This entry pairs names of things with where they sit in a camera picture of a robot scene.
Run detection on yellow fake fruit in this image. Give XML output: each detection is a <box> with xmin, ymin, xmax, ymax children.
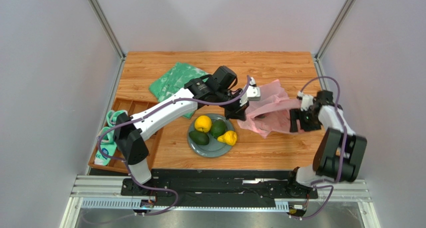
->
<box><xmin>217</xmin><ymin>130</ymin><xmax>238</xmax><ymax>146</ymax></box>

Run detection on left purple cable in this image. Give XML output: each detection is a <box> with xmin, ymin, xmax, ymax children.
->
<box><xmin>96</xmin><ymin>75</ymin><xmax>252</xmax><ymax>217</ymax></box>

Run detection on dark green avocado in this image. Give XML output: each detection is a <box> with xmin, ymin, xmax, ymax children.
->
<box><xmin>188</xmin><ymin>130</ymin><xmax>210</xmax><ymax>146</ymax></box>

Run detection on green white cloth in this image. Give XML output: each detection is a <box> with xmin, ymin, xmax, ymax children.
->
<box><xmin>149</xmin><ymin>62</ymin><xmax>208</xmax><ymax>103</ymax></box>

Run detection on grey round plate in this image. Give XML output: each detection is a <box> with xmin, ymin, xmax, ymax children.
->
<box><xmin>186</xmin><ymin>113</ymin><xmax>235</xmax><ymax>158</ymax></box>

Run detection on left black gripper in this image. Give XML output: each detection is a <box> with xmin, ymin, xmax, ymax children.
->
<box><xmin>214</xmin><ymin>88</ymin><xmax>249</xmax><ymax>122</ymax></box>

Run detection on aluminium frame rail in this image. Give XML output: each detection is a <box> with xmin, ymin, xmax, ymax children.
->
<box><xmin>60</xmin><ymin>170</ymin><xmax>380</xmax><ymax>228</ymax></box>

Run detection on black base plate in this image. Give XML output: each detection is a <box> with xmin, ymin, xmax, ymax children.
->
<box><xmin>89</xmin><ymin>168</ymin><xmax>354</xmax><ymax>209</ymax></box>

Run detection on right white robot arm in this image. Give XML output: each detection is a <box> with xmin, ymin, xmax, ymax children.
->
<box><xmin>285</xmin><ymin>90</ymin><xmax>368</xmax><ymax>198</ymax></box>

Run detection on green lime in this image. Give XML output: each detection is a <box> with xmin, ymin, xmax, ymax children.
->
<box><xmin>209</xmin><ymin>119</ymin><xmax>227</xmax><ymax>139</ymax></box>

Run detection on pink plastic bag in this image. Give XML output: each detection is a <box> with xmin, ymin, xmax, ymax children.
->
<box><xmin>237</xmin><ymin>79</ymin><xmax>301</xmax><ymax>139</ymax></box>

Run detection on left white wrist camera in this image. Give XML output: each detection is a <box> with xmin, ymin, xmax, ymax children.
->
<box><xmin>239</xmin><ymin>76</ymin><xmax>261</xmax><ymax>107</ymax></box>

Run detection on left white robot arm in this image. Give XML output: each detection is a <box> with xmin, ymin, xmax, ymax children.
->
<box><xmin>113</xmin><ymin>66</ymin><xmax>261</xmax><ymax>184</ymax></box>

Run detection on yellow lemon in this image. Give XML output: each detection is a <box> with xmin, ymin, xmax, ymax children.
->
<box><xmin>194</xmin><ymin>115</ymin><xmax>213</xmax><ymax>133</ymax></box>

